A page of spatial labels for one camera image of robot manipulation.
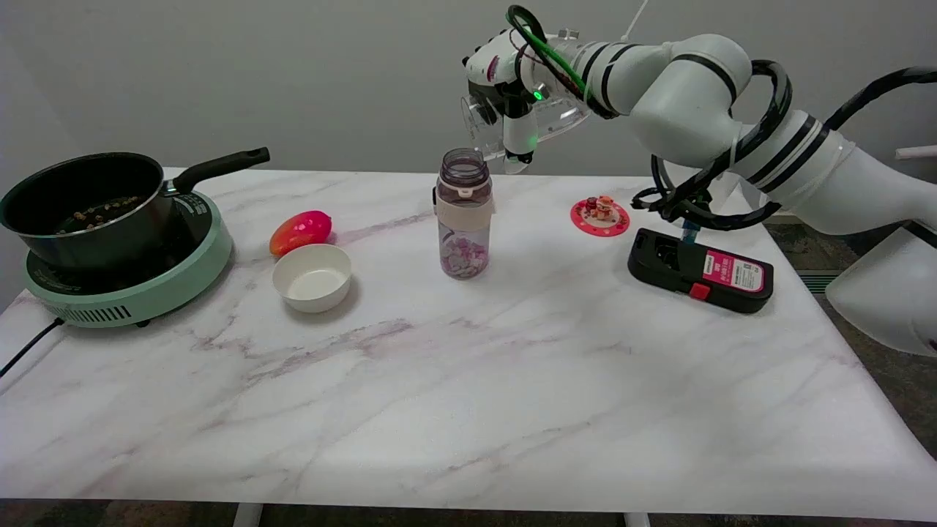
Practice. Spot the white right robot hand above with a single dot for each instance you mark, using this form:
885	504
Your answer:
489	64

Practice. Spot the clear plastic measuring cup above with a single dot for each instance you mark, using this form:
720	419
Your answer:
565	117

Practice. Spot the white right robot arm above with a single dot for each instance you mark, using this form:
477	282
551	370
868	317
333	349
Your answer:
688	95

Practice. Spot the clear bottle with candies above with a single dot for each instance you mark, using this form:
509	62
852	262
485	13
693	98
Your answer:
464	219

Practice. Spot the pink coaster with figurine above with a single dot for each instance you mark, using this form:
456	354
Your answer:
600	218

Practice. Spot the red orange toy mango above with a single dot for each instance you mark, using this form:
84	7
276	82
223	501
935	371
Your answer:
300	230

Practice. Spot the black device with red label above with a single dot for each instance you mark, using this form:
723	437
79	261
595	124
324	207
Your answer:
662	267

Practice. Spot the white round bowl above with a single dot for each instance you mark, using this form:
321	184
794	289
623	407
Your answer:
312	282

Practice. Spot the floor vent grille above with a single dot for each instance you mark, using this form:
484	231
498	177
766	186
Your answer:
811	282

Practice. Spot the mint green induction cooker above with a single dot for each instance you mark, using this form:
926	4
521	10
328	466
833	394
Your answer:
146	293

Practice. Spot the white pipe end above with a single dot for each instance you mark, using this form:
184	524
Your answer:
919	152

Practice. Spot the white table leg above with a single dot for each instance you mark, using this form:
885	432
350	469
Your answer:
247	515
637	520

